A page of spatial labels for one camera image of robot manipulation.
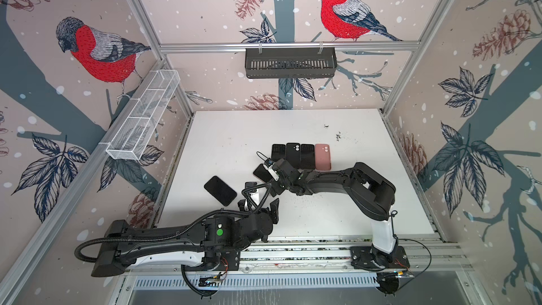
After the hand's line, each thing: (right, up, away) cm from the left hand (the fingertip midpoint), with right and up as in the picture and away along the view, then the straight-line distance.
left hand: (270, 204), depth 71 cm
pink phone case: (+25, +11, +30) cm, 40 cm away
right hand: (0, +2, +23) cm, 23 cm away
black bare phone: (+17, +11, +29) cm, 36 cm away
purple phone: (+3, +15, +33) cm, 36 cm away
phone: (+11, +13, +30) cm, 35 cm away
